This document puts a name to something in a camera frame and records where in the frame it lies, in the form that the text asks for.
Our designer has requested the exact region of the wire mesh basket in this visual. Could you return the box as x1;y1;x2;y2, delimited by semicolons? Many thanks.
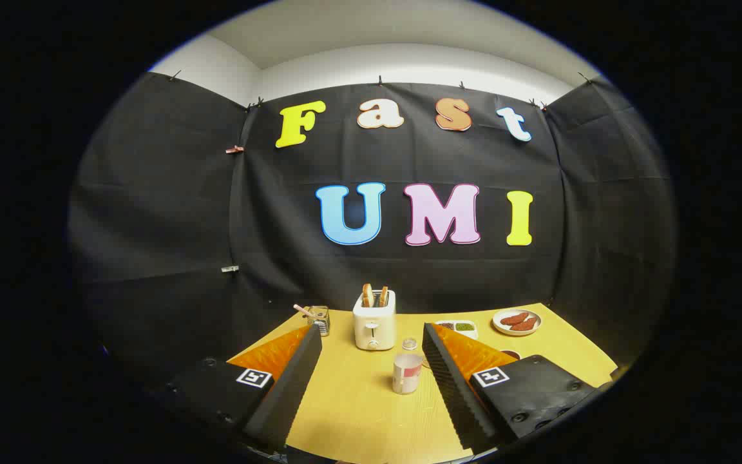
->
304;305;331;337

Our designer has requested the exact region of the white round plate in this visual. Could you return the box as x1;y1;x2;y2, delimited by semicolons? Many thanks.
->
492;309;542;337

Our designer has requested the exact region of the wooden table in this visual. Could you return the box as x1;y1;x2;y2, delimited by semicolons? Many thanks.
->
228;303;618;464

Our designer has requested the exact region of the clear plastic juice bottle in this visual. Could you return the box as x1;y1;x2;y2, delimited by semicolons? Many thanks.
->
392;338;424;395

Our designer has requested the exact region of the black backdrop cloth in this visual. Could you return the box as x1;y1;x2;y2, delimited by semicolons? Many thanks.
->
67;71;678;413

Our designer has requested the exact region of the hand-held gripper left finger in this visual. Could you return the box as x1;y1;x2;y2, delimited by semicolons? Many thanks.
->
164;324;324;450

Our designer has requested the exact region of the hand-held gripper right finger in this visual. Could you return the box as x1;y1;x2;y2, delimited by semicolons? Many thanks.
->
421;322;613;456

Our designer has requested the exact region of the white toaster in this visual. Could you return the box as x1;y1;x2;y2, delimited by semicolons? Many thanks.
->
353;290;397;351

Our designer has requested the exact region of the white divided bean tray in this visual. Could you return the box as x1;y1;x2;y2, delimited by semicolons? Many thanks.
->
435;320;479;340

